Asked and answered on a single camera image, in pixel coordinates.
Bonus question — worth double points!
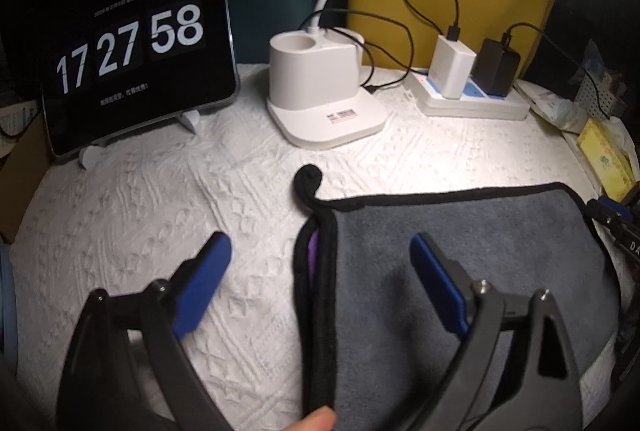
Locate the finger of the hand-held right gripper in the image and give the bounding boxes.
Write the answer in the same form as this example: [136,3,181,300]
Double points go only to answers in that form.
[585,196,632,227]

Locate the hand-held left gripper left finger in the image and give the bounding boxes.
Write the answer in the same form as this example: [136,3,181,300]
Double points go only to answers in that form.
[57,231,234,431]

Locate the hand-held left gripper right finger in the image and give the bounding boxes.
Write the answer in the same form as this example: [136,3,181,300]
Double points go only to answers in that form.
[409,232,584,431]

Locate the grey towel with black trim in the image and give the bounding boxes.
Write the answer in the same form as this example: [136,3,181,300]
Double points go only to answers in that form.
[292,164,623,431]

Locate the person's left hand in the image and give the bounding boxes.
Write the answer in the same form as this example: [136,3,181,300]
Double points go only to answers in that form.
[287,406,337,431]

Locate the yellow box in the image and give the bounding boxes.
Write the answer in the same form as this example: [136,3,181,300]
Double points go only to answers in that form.
[576,118,637,203]

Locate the white textured table cloth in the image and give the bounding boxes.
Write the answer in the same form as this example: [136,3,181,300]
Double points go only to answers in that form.
[9,61,632,431]

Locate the clear plastic bag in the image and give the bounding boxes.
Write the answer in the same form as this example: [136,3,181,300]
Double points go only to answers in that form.
[520,81,588,133]

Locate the white perforated basket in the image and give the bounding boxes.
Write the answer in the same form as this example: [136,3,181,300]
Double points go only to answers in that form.
[574,40,628,118]

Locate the white tablet stand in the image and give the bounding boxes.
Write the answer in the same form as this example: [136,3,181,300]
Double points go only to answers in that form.
[79,110,205,170]

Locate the white power strip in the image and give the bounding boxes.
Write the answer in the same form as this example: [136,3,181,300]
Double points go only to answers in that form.
[404,68,531,121]

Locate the black charger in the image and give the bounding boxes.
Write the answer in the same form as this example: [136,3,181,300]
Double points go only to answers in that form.
[471,38,522,97]

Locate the brown cardboard box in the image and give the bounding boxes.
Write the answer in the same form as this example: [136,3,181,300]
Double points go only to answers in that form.
[0,111,55,244]

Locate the white charger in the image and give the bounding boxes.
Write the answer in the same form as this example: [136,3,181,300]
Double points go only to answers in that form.
[430,34,477,100]

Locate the black tablet showing clock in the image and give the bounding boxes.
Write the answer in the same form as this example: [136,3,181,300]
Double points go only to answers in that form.
[31,0,241,157]

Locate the white desk lamp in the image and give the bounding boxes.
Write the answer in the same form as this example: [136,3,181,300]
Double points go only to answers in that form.
[266,0,567,150]

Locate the black lamp cable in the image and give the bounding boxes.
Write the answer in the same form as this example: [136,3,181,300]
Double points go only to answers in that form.
[299,8,417,95]

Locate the black cable of white charger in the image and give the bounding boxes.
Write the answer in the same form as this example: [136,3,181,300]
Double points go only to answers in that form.
[403,0,462,40]

